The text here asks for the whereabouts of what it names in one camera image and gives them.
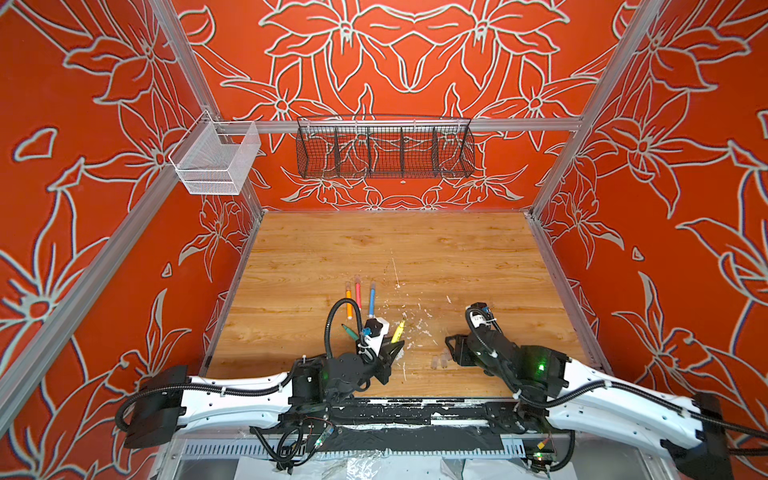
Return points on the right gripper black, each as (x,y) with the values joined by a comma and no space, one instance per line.
(459,349)

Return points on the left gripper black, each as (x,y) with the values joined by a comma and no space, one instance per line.
(388,358)

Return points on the yellow marker pen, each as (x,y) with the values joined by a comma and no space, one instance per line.
(397,335)

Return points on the blue marker pen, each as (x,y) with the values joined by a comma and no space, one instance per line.
(372,299)

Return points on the orange marker pen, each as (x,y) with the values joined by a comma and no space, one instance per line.
(348,294)

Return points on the pink marker pen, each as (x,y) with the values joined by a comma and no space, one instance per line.
(358,292)

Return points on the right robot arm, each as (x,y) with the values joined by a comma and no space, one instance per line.
(552,392)

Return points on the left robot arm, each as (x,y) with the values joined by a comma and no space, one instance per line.
(173,400)

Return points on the green marker pen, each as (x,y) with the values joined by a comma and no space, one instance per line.
(352,334)

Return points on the clear plastic bin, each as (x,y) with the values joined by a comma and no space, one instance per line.
(208,162)

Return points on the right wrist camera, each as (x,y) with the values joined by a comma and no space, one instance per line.
(476,317)

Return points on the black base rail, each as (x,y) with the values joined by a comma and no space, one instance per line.
(498,415)

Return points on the black wire basket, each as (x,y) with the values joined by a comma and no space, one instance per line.
(360,147)

